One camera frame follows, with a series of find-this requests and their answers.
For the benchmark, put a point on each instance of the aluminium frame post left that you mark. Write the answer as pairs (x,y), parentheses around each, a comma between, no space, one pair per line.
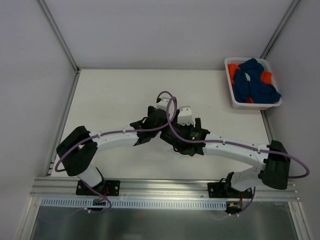
(57,33)

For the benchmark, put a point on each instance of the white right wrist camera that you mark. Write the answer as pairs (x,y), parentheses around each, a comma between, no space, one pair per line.
(185,117)

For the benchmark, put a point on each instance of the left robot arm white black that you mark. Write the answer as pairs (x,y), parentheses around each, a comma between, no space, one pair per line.
(78,149)

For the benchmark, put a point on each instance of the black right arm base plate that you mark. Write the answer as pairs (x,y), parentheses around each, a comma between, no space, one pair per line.
(221,190)

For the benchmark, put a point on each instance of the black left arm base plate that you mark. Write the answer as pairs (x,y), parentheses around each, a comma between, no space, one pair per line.
(106,188)

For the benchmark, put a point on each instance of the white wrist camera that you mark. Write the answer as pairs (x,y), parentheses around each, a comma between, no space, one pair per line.
(185,117)
(162,103)

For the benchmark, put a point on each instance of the aluminium frame post right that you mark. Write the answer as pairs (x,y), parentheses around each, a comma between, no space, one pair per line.
(280,27)

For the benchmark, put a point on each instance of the white slotted cable duct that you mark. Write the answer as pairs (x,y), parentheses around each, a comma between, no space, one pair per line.
(161,204)

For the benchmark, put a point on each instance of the aluminium mounting rail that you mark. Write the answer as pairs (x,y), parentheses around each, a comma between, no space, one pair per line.
(155,189)

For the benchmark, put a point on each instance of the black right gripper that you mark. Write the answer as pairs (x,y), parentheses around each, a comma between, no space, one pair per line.
(173,132)

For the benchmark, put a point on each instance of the white plastic laundry basket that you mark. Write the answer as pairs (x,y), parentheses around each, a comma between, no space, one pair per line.
(251,84)

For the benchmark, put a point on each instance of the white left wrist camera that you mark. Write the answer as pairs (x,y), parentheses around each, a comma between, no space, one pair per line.
(162,103)

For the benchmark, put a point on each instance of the blue t shirt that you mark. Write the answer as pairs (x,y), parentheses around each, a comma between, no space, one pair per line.
(257,87)

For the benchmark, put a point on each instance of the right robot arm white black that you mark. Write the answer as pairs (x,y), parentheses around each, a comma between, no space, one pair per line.
(269,164)

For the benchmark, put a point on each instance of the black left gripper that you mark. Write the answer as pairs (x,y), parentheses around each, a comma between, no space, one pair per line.
(158,117)

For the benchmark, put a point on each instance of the orange t shirt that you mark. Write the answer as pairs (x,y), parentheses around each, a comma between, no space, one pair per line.
(266,76)

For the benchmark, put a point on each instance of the aluminium frame post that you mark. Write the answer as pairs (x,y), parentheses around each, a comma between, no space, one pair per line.
(57,33)
(280,27)

